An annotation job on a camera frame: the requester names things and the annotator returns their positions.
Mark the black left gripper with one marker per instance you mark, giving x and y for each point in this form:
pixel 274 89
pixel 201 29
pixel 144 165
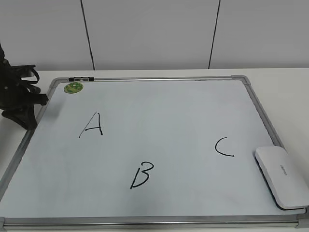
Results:
pixel 18 94

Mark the black and grey marker clip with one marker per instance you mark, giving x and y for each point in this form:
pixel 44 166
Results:
pixel 81 79

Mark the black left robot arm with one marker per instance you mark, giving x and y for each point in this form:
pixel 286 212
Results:
pixel 2 54

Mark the white whiteboard eraser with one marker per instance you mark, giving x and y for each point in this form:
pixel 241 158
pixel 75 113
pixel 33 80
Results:
pixel 285 181

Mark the white whiteboard with aluminium frame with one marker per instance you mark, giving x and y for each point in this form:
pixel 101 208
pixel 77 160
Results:
pixel 144 152

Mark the green round magnet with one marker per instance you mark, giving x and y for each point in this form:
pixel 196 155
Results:
pixel 73 88

